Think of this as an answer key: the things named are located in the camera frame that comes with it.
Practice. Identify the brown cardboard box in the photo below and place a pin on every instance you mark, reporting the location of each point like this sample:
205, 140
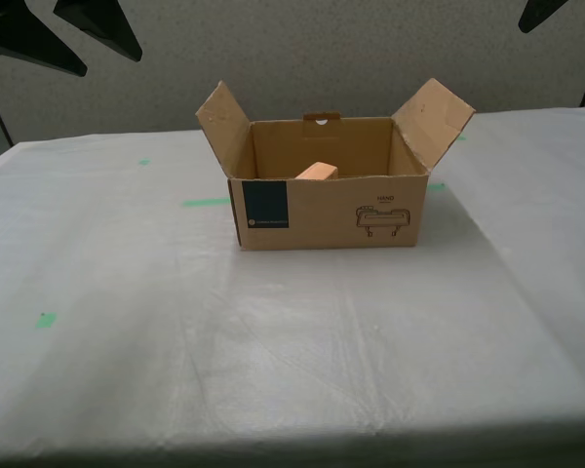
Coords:
322, 214

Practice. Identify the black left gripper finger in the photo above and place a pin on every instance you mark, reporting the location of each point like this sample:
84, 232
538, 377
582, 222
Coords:
24, 34
102, 24

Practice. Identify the light wooden block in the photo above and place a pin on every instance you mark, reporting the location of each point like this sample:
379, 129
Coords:
317, 171

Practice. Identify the long green tape strip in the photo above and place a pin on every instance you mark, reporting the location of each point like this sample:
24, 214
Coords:
205, 202

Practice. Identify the white table cloth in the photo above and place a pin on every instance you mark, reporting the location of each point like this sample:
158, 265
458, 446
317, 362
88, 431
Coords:
273, 341

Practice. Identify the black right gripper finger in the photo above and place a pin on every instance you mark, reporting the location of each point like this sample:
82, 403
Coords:
538, 12

